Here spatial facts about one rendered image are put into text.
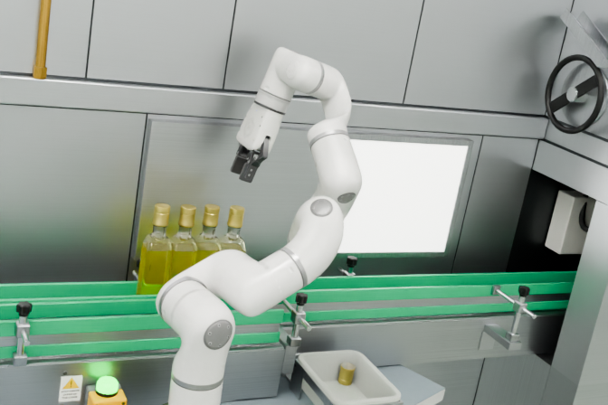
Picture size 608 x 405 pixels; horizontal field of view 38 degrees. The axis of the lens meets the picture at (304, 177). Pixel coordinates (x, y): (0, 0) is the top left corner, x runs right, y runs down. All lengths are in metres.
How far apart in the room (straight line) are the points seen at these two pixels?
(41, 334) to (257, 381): 0.50
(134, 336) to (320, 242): 0.49
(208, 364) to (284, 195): 0.70
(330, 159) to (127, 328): 0.55
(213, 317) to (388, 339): 0.82
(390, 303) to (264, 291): 0.72
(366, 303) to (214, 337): 0.74
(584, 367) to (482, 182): 0.57
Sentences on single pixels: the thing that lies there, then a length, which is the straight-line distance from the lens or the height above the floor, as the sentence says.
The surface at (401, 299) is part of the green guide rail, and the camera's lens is 2.27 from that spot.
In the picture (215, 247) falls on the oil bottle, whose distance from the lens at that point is 1.99.
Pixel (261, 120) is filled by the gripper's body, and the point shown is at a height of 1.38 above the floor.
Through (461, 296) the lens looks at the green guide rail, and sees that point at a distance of 2.37.
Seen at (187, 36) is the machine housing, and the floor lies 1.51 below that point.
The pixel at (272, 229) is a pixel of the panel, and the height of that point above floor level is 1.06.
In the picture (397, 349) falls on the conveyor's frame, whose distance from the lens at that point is 2.31.
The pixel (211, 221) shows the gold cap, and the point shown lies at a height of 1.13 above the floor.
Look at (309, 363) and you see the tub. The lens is 2.11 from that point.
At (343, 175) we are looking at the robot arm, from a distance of 1.73.
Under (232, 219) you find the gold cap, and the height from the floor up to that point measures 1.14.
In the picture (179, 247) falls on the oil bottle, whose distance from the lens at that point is 1.96.
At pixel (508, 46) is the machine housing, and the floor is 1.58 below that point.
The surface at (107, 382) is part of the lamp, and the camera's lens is 1.86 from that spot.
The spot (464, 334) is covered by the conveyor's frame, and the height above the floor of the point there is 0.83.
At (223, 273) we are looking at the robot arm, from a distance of 1.63.
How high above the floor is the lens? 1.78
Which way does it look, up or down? 15 degrees down
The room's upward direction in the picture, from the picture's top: 10 degrees clockwise
